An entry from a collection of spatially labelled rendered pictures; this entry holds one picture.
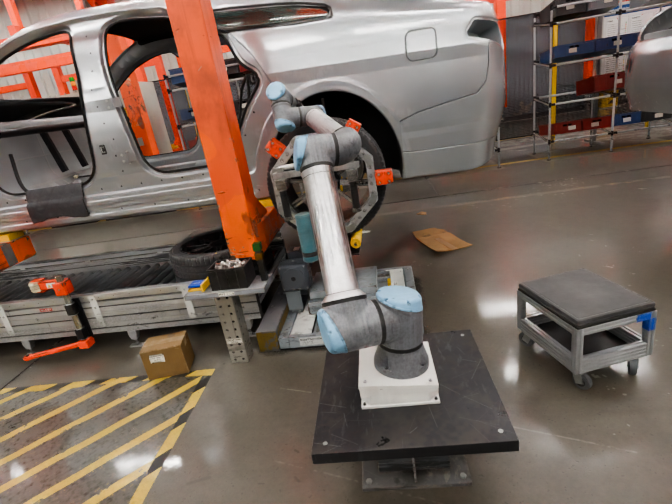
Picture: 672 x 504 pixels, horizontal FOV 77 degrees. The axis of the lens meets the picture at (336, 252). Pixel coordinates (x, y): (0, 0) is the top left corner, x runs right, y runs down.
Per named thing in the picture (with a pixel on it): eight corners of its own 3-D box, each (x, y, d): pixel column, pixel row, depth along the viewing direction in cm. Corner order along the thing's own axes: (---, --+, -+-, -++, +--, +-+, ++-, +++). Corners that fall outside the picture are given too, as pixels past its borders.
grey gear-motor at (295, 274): (323, 283, 294) (314, 236, 283) (315, 313, 255) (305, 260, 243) (298, 286, 297) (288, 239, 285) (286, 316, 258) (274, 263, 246)
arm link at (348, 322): (385, 346, 131) (336, 123, 142) (331, 358, 127) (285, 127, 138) (371, 345, 145) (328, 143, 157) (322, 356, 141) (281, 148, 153)
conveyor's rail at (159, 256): (287, 257, 330) (282, 230, 322) (286, 260, 325) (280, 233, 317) (10, 289, 364) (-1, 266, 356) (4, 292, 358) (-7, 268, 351)
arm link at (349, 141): (372, 133, 144) (321, 100, 200) (337, 137, 141) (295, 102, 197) (371, 166, 149) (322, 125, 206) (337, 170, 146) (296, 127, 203)
